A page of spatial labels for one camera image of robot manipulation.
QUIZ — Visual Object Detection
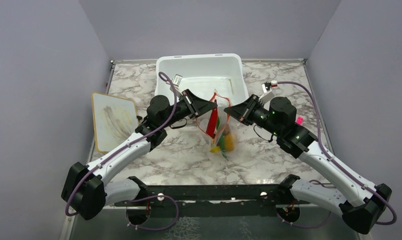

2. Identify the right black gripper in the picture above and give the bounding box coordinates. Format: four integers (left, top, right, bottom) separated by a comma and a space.
224, 94, 282, 137

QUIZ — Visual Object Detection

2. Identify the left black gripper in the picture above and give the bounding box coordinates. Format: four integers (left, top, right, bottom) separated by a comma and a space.
161, 89, 218, 129

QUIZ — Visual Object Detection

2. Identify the red chili pepper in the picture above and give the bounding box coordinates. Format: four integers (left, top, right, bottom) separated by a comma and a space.
205, 107, 218, 138

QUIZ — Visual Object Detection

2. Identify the clear zip top bag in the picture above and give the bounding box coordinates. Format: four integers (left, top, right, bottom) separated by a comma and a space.
195, 90, 238, 161

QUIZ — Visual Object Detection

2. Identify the orange citrus fruit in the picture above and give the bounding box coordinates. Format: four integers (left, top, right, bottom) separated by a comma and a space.
224, 132, 236, 152

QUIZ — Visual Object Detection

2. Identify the white plastic bin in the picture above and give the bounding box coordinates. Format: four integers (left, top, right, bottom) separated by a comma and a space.
155, 53, 249, 105

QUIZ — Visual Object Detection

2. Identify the green chili pepper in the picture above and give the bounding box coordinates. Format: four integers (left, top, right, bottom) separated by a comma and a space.
216, 117, 228, 160

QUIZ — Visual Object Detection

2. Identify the yellow banana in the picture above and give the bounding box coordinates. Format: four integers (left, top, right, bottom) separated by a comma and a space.
209, 145, 221, 153

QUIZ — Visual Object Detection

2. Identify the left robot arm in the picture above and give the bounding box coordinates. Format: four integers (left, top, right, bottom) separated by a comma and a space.
61, 89, 217, 220

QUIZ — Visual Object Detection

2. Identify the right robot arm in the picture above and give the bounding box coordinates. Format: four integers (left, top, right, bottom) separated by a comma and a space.
224, 94, 392, 235

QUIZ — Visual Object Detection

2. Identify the white cutting board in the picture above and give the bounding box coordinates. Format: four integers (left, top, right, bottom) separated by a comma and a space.
91, 92, 139, 154

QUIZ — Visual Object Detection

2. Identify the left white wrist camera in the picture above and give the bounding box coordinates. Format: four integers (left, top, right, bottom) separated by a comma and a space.
170, 74, 183, 98

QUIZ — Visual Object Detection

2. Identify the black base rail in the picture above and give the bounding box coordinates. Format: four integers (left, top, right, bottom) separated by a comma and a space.
114, 184, 301, 218

